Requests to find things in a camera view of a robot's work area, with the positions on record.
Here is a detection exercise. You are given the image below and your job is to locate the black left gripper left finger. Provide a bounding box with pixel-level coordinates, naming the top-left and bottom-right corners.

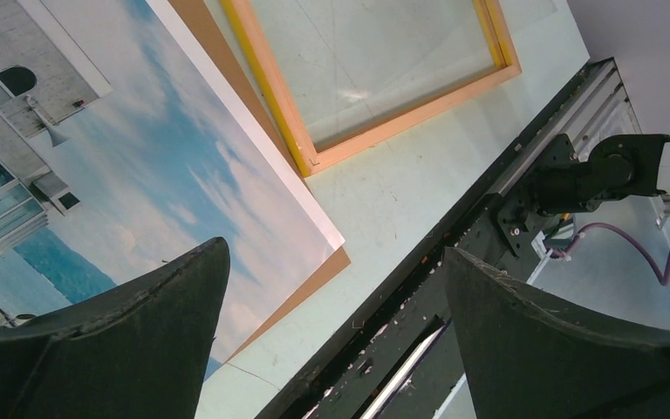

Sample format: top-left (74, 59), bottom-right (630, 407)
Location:
top-left (0, 237), bottom-right (230, 418)

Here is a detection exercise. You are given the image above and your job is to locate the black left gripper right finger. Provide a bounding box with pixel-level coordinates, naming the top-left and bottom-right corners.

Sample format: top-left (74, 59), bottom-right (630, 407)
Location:
top-left (442, 248), bottom-right (670, 418)

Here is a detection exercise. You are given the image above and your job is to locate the building and sky photo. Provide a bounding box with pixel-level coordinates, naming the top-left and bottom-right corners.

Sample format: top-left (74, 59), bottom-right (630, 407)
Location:
top-left (0, 1), bottom-right (344, 374)

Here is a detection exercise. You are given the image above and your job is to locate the yellow wooden picture frame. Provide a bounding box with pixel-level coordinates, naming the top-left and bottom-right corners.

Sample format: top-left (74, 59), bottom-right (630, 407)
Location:
top-left (221, 1), bottom-right (522, 177)

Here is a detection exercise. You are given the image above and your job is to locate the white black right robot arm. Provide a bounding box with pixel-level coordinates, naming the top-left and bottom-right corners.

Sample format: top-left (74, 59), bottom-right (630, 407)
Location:
top-left (495, 134), bottom-right (670, 253)

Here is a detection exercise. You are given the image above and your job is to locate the brown cardboard backing board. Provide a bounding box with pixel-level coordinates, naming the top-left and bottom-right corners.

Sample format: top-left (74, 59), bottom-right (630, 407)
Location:
top-left (161, 1), bottom-right (351, 362)

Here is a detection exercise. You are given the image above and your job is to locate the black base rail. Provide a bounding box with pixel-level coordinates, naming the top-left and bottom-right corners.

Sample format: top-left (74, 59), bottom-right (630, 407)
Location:
top-left (261, 58), bottom-right (623, 418)

